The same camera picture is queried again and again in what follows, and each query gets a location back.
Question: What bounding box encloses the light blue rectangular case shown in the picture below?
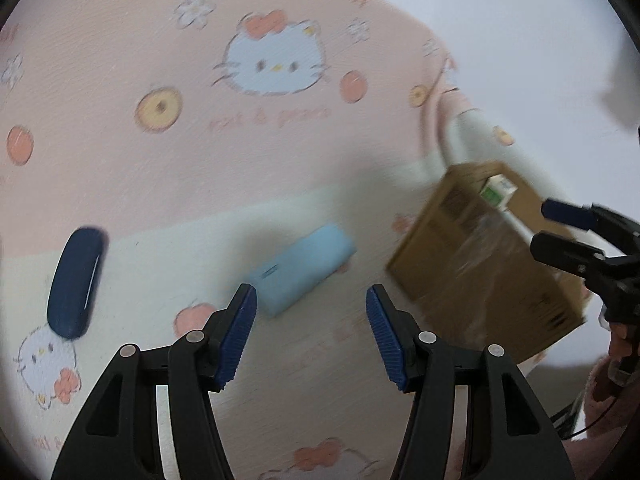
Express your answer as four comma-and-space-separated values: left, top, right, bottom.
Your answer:
246, 224, 357, 318

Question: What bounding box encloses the person hand pink sleeve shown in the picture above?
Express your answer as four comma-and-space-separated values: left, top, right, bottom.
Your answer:
563, 323, 639, 479

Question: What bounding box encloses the brown cardboard box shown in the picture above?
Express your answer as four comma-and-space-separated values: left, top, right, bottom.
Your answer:
387, 162, 586, 363

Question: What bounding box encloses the white green card box top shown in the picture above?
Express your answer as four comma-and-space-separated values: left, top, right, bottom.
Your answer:
480, 174, 518, 210

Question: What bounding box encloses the dark blue glasses case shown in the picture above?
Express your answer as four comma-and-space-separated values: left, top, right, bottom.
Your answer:
47, 226, 106, 340

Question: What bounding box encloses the pink Hello Kitty mat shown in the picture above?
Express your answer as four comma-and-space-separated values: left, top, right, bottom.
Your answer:
1, 0, 552, 479

